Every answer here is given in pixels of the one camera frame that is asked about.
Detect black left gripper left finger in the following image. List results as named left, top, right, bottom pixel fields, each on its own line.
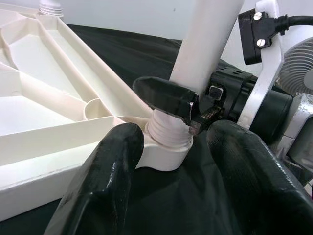
left=43, top=122, right=145, bottom=235

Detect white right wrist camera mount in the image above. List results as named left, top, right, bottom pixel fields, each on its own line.
left=236, top=0, right=286, bottom=130

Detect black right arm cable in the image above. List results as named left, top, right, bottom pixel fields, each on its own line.
left=273, top=14, right=313, bottom=36

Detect white round pedestal fan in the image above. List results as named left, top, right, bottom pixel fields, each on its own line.
left=273, top=36, right=313, bottom=98

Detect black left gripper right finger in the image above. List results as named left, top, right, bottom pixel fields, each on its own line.
left=206, top=120, right=313, bottom=235

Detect white plastic children table top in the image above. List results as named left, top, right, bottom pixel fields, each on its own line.
left=0, top=8, right=194, bottom=215

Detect white plastic table leg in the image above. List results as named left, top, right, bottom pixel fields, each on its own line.
left=146, top=0, right=245, bottom=150
left=38, top=0, right=65, bottom=17

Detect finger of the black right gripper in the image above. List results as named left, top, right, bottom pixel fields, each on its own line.
left=132, top=75, right=199, bottom=127

